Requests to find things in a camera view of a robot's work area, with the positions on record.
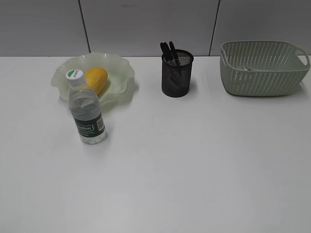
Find black marker pen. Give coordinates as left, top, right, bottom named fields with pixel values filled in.
left=164, top=42, right=176, bottom=66
left=169, top=41, right=180, bottom=66
left=160, top=42, right=173, bottom=62

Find yellow mango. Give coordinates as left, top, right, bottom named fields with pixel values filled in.
left=85, top=67, right=108, bottom=95

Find clear water bottle green label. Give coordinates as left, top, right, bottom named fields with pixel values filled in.
left=66, top=69, right=106, bottom=144

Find white waste paper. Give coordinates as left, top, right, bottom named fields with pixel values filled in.
left=238, top=66, right=258, bottom=71

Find black mesh pen holder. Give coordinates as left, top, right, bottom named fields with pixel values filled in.
left=161, top=50, right=194, bottom=98

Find pale green wavy plate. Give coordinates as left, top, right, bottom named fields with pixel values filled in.
left=51, top=52, right=135, bottom=105

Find light green woven basket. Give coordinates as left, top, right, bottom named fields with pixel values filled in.
left=220, top=41, right=311, bottom=97

